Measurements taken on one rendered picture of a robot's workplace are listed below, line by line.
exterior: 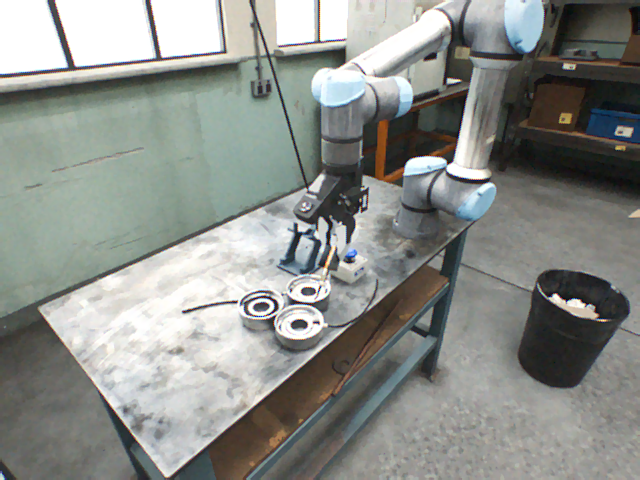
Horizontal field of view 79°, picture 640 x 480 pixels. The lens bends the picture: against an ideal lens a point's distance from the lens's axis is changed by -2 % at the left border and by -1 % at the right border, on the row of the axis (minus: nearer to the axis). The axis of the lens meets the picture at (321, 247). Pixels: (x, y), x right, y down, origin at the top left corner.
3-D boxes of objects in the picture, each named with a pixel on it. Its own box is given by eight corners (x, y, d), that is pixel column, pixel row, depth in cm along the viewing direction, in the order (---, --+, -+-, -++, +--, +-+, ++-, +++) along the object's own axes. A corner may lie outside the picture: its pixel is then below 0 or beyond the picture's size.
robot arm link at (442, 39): (449, -15, 98) (301, 67, 82) (489, -17, 91) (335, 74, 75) (450, 33, 106) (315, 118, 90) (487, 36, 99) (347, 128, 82)
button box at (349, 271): (350, 285, 102) (351, 269, 99) (330, 274, 106) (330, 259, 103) (369, 271, 107) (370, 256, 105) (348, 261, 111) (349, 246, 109)
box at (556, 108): (580, 135, 333) (597, 88, 313) (520, 125, 358) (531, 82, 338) (587, 125, 360) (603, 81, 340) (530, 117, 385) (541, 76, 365)
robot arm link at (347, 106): (379, 73, 67) (341, 79, 62) (374, 137, 72) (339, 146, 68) (348, 68, 72) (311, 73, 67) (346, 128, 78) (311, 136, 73)
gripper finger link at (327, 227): (342, 245, 89) (347, 210, 84) (326, 257, 85) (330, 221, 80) (331, 239, 91) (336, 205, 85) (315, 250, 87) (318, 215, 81)
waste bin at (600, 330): (580, 410, 161) (623, 334, 138) (498, 367, 180) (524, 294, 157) (598, 361, 183) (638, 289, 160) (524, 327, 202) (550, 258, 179)
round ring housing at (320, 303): (331, 288, 101) (331, 275, 99) (329, 316, 92) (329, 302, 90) (290, 286, 102) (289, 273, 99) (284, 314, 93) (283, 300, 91)
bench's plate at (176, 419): (169, 485, 62) (166, 478, 61) (40, 313, 96) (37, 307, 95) (481, 218, 137) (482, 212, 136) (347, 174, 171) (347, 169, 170)
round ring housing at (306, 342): (277, 355, 82) (276, 341, 80) (274, 321, 91) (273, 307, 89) (327, 349, 83) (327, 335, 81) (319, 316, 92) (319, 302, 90)
